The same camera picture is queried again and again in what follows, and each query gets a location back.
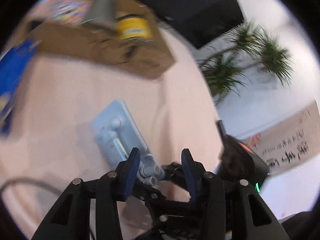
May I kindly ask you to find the grey folding phone stand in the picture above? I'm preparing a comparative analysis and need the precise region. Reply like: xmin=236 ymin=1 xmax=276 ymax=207
xmin=92 ymin=100 xmax=164 ymax=186

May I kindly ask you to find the calligraphy scroll paper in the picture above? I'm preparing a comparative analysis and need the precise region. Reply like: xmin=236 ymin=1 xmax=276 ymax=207
xmin=245 ymin=102 xmax=319 ymax=176

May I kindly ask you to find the pink tablecloth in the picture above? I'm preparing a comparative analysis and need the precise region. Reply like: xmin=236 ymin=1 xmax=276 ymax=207
xmin=1 ymin=30 xmax=222 ymax=189

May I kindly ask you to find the spiky palm plant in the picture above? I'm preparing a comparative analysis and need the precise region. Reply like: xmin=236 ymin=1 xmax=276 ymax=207
xmin=197 ymin=22 xmax=293 ymax=104

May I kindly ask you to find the large open cardboard tray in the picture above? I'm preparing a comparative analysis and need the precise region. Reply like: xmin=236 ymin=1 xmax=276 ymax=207
xmin=14 ymin=0 xmax=175 ymax=79

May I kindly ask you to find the yellow label jar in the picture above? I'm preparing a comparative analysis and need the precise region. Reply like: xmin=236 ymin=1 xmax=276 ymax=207
xmin=117 ymin=14 xmax=153 ymax=41

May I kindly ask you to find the black flat television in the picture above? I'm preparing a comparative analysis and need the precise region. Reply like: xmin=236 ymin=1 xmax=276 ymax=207
xmin=138 ymin=0 xmax=244 ymax=49

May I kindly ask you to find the blue flat box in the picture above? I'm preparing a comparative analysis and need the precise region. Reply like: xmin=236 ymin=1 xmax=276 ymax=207
xmin=1 ymin=40 xmax=39 ymax=135

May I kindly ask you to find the silver metal can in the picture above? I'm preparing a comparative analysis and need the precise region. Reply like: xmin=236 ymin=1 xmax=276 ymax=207
xmin=80 ymin=0 xmax=117 ymax=31

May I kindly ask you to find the colourful cartoon game box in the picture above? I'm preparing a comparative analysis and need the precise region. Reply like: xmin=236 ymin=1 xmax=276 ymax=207
xmin=30 ymin=0 xmax=92 ymax=26

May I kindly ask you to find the black cable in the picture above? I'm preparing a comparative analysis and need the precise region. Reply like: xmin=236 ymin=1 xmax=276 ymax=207
xmin=0 ymin=177 xmax=63 ymax=198

